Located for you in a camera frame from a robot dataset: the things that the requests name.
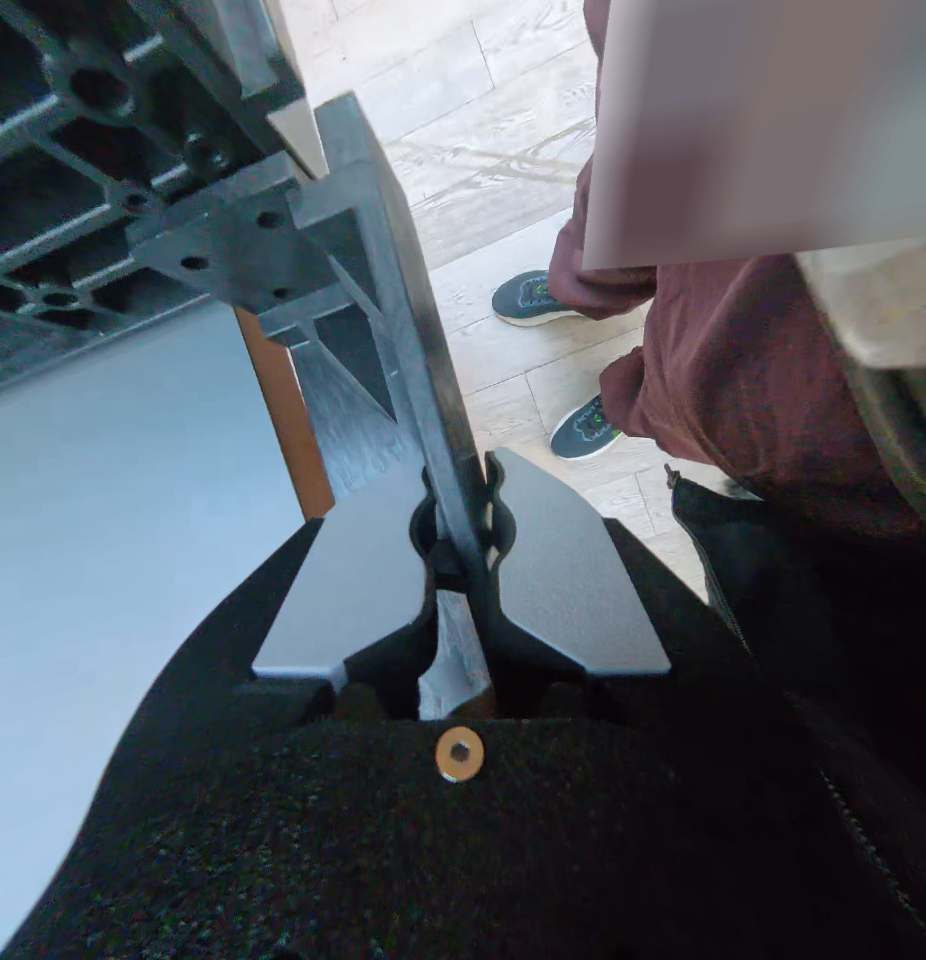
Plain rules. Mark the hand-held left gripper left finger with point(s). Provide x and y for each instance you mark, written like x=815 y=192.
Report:
x=350 y=585

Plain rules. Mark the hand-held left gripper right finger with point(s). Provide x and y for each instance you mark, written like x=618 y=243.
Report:
x=575 y=592

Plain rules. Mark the dark grey sneaker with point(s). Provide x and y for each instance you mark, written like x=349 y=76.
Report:
x=583 y=431
x=534 y=298

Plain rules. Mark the black zippered bag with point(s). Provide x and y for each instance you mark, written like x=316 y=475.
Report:
x=808 y=637

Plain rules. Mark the person in maroon trousers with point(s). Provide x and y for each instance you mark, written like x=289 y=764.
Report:
x=733 y=360

